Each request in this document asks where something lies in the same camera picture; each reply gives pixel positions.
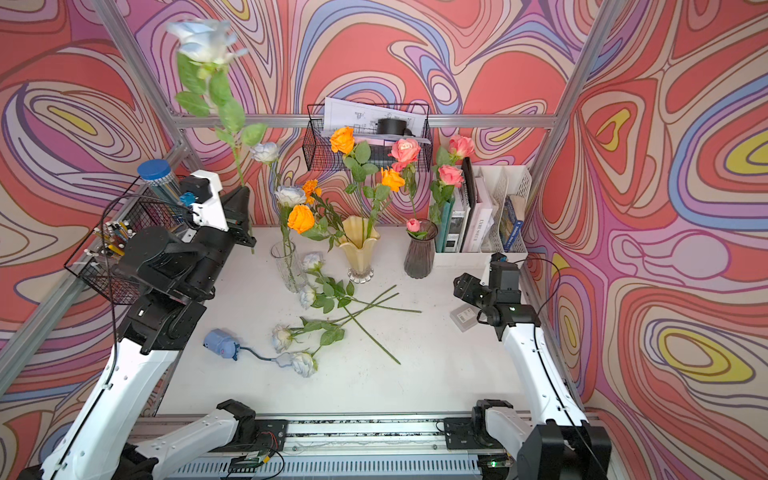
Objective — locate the black tape roll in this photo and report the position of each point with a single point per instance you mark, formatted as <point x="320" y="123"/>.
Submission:
<point x="392" y="126"/>

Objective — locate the white plastic file organizer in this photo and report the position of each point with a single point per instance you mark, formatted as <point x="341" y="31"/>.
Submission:
<point x="501" y="180"/>

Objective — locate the orange marigold flower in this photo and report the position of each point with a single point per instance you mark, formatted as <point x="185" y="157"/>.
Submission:
<point x="312" y="191"/>

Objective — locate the metal base rail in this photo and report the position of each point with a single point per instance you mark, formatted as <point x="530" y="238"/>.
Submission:
<point x="356" y="446"/>

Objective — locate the white pink book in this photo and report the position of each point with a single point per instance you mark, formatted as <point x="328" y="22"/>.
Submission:
<point x="481" y="215"/>

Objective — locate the pen cup with pens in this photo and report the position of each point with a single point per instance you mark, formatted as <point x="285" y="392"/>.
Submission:
<point x="113" y="237"/>

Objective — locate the black wire wall basket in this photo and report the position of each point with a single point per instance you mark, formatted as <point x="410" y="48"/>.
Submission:
<point x="318" y="153"/>

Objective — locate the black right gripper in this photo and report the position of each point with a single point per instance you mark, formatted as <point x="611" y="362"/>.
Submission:
<point x="466" y="287"/>

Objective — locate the tall white rose flower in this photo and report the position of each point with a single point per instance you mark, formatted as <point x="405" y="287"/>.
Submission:
<point x="285" y="197"/>

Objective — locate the large pink rose flower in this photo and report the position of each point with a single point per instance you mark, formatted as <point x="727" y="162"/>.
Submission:
<point x="405" y="152"/>

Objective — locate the pink tulip flower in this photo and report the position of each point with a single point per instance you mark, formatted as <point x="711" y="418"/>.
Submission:
<point x="415" y="230"/>

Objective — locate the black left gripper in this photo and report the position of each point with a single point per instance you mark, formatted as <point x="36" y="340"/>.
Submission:
<point x="235" y="222"/>

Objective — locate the white paper sheets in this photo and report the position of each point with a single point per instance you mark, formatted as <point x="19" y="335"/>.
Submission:
<point x="363" y="118"/>

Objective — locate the blue paperback book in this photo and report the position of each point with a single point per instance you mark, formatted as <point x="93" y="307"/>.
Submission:
<point x="512" y="220"/>

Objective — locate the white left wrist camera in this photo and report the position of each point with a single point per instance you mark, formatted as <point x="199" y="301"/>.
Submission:
<point x="200" y="193"/>

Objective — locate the large white rose flower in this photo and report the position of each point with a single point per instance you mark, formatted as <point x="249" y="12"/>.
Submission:
<point x="203" y="57"/>

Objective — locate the yellow fluted glass vase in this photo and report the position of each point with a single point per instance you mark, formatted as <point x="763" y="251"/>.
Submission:
<point x="358" y="242"/>

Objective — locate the blue lid pencil jar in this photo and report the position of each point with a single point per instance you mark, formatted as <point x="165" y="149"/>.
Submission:
<point x="162" y="181"/>

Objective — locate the black wire side basket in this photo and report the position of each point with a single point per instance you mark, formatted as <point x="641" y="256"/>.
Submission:
<point x="97" y="272"/>

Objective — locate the clear glass vase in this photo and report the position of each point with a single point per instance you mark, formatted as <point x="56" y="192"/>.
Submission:
<point x="284" y="254"/>

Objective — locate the purple ribbed glass vase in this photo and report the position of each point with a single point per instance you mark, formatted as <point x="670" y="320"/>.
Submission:
<point x="419" y="259"/>

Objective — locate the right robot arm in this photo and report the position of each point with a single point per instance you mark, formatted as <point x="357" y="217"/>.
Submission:
<point x="540" y="384"/>

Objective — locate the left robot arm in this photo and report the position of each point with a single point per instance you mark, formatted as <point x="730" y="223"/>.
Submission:
<point x="151" y="336"/>

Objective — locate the orange rose flower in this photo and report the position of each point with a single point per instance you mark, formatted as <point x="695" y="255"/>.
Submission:
<point x="391" y="182"/>
<point x="356" y="158"/>

